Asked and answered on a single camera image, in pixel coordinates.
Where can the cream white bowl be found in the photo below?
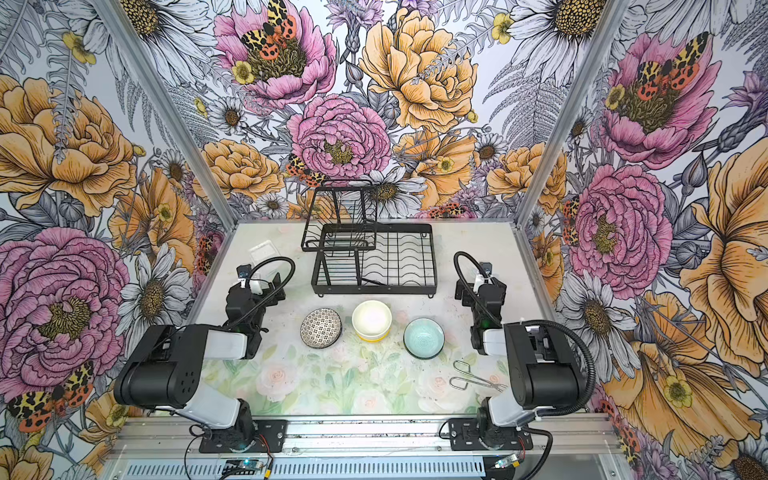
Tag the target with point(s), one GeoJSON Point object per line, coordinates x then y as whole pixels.
{"type": "Point", "coordinates": [372, 320]}

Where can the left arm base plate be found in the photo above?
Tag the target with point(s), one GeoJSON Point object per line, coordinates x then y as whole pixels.
{"type": "Point", "coordinates": [263, 436]}

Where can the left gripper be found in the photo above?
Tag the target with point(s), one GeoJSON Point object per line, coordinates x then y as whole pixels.
{"type": "Point", "coordinates": [264, 297]}

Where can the metal tongs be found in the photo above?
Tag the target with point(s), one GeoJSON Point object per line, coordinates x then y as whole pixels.
{"type": "Point", "coordinates": [466, 378]}

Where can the black white patterned bowl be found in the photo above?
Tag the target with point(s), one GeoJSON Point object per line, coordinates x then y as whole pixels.
{"type": "Point", "coordinates": [321, 328]}

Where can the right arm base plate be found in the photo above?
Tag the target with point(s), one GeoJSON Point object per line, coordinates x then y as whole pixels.
{"type": "Point", "coordinates": [465, 434]}

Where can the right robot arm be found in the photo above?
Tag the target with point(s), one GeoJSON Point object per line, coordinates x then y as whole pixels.
{"type": "Point", "coordinates": [551, 370]}

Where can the mint green bowl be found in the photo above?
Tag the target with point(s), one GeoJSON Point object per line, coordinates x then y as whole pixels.
{"type": "Point", "coordinates": [424, 338]}

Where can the aluminium mounting rail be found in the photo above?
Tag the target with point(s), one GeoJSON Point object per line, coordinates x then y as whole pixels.
{"type": "Point", "coordinates": [315, 436]}

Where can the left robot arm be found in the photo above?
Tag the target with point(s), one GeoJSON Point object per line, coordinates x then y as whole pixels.
{"type": "Point", "coordinates": [164, 370]}

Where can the clear square plastic packet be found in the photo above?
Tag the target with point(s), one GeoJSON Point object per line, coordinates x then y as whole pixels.
{"type": "Point", "coordinates": [262, 251]}

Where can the black wire dish rack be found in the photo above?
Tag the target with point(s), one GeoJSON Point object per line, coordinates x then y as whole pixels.
{"type": "Point", "coordinates": [357, 254]}

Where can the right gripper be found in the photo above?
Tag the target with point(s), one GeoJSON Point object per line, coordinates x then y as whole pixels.
{"type": "Point", "coordinates": [483, 297]}

